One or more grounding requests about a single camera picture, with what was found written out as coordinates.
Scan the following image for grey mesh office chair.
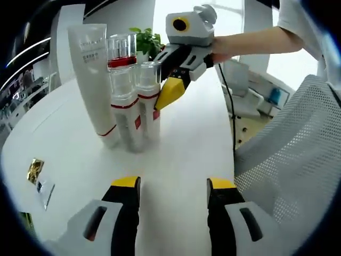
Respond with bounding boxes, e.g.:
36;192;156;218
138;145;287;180
234;74;341;235

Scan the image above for clear plastic sachet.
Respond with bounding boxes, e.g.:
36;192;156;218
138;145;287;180
36;178;56;211

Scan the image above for white office desks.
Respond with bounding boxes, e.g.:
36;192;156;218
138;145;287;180
0;69;62;129

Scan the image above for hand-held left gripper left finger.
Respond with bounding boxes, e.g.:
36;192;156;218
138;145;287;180
57;175;142;256

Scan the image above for dark green printed packet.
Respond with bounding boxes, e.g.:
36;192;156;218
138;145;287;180
18;212;38;238

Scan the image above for green potted plant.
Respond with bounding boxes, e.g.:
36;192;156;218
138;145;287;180
129;27;163;57

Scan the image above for person's right hand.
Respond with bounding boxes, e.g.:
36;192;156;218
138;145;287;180
210;36;241;63

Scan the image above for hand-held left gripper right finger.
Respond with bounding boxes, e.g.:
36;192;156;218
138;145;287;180
206;177;280;256

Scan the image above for small white skincare bottle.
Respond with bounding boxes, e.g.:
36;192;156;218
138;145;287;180
135;60;164;146
109;68;144;153

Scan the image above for white ceiling light strip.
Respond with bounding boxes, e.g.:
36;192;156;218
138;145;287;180
0;52;50;89
5;37;51;68

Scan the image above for tall white skincare tube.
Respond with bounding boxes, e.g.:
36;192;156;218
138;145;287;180
67;23;120;149

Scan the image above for large window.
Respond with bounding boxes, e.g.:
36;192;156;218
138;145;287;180
154;0;245;54

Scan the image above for gold foil sachet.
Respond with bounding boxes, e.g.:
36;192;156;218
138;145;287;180
26;157;45;185

